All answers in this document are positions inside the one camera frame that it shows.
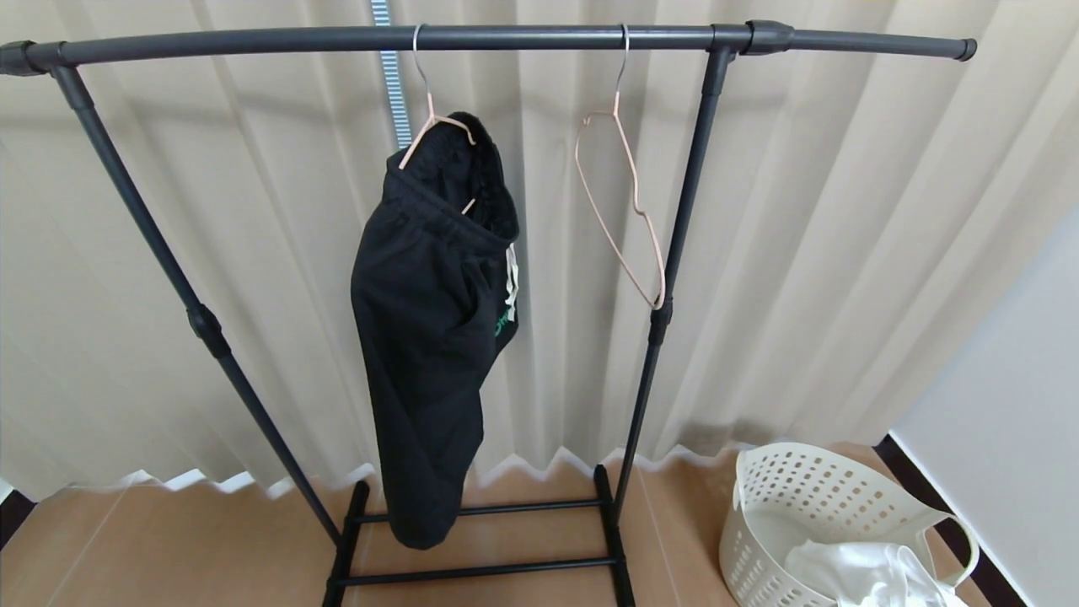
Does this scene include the black drawstring shorts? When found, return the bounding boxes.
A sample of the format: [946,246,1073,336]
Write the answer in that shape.
[350,110,522,551]

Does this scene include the pink clothes hanger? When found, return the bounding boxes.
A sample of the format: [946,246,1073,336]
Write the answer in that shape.
[574,23,668,312]
[396,23,479,217]

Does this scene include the white garment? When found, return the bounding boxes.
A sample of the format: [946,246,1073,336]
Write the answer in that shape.
[783,539,972,607]

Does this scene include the white laundry basket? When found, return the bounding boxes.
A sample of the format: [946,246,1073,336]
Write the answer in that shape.
[718,441,982,607]

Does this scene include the black clothes rack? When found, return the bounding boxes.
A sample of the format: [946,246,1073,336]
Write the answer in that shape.
[0,19,979,607]

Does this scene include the beige curtain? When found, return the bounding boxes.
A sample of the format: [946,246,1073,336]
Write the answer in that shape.
[0,0,1079,503]

